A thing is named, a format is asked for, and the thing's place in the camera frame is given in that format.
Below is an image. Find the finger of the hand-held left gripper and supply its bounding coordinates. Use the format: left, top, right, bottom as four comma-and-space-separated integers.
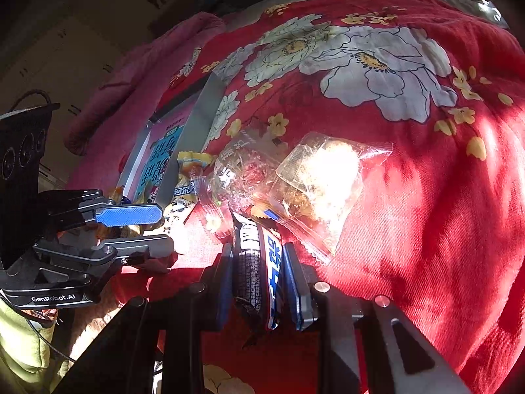
39, 189, 164, 232
32, 233, 176, 274

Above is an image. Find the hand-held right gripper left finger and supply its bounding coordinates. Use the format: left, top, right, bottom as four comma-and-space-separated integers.
53, 243, 234, 394

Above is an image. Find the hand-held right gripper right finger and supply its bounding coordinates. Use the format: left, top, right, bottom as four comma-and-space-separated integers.
282, 242, 474, 394

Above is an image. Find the amber translucent snack packet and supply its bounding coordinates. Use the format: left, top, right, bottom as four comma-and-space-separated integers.
95, 186, 142, 239

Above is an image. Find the black and blue snack packet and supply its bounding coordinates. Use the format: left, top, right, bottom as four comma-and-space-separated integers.
227, 209, 285, 333

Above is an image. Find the grey metal tray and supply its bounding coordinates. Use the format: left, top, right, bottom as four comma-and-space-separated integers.
116, 72, 229, 211

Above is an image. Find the white spotted candy packet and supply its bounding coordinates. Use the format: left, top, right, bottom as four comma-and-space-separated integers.
162, 181, 206, 224

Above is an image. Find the pink and blue book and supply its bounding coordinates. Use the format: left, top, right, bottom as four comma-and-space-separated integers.
123, 102, 193, 204

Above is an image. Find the orange snack packet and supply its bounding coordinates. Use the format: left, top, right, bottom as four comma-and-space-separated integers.
176, 151, 217, 185

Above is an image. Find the clear pastry packet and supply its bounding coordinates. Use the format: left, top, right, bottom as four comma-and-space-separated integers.
271, 131, 394, 265

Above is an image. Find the clear packet with brown snack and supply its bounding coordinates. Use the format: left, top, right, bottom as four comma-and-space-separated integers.
205, 125, 296, 222

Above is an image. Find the red floral blanket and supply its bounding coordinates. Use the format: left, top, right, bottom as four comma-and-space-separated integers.
66, 0, 525, 394

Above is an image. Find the pink quilt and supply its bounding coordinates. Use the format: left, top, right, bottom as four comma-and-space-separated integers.
63, 11, 226, 157

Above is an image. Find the cream wardrobe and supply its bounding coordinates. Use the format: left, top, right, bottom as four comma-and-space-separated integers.
0, 8, 136, 189

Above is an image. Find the black cable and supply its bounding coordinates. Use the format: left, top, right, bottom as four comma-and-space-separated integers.
0, 289, 76, 364

